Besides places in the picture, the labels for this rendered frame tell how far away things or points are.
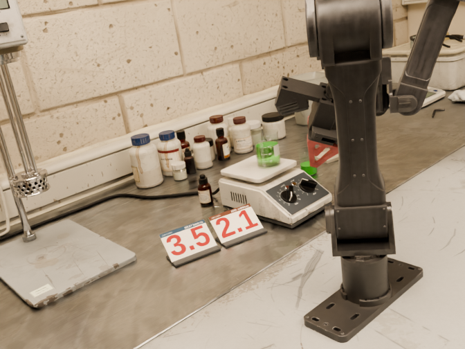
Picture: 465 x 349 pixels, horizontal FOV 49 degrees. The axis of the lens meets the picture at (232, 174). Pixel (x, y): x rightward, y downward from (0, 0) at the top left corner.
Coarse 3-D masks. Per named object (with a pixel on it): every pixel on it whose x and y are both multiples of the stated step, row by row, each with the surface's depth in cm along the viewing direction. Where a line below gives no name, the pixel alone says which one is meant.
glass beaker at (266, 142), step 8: (256, 136) 102; (264, 136) 101; (272, 136) 102; (256, 144) 103; (264, 144) 102; (272, 144) 102; (256, 152) 104; (264, 152) 102; (272, 152) 102; (264, 160) 103; (272, 160) 103; (280, 160) 105; (264, 168) 104; (272, 168) 104
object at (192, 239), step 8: (200, 224) 95; (184, 232) 94; (192, 232) 94; (200, 232) 95; (208, 232) 95; (168, 240) 92; (176, 240) 93; (184, 240) 93; (192, 240) 93; (200, 240) 94; (208, 240) 94; (168, 248) 91; (176, 248) 92; (184, 248) 92; (192, 248) 92; (176, 256) 91
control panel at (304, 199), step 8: (296, 176) 104; (304, 176) 105; (280, 184) 101; (288, 184) 101; (296, 184) 102; (272, 192) 99; (280, 192) 99; (296, 192) 100; (304, 192) 101; (320, 192) 102; (328, 192) 102; (280, 200) 97; (296, 200) 98; (304, 200) 99; (312, 200) 99; (288, 208) 96; (296, 208) 97
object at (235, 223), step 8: (248, 208) 100; (224, 216) 97; (232, 216) 98; (240, 216) 98; (248, 216) 98; (216, 224) 96; (224, 224) 96; (232, 224) 97; (240, 224) 97; (248, 224) 97; (256, 224) 98; (224, 232) 95; (232, 232) 96; (240, 232) 96
